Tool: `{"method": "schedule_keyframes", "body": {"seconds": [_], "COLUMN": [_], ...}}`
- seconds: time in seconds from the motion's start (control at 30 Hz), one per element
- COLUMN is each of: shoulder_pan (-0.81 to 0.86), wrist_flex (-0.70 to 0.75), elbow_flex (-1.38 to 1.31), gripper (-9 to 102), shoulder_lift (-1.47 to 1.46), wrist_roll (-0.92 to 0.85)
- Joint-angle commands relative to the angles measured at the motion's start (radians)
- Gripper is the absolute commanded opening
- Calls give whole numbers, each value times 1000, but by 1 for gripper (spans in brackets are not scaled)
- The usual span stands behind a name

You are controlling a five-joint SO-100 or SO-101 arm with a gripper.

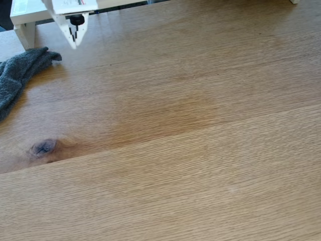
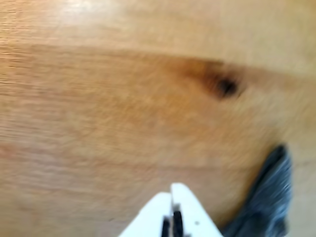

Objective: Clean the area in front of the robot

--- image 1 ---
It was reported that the dark grey fleece cloth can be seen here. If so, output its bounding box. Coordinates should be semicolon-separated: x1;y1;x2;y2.
0;47;63;123

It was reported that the white shelf stand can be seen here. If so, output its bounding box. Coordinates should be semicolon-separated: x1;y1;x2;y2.
10;0;300;51

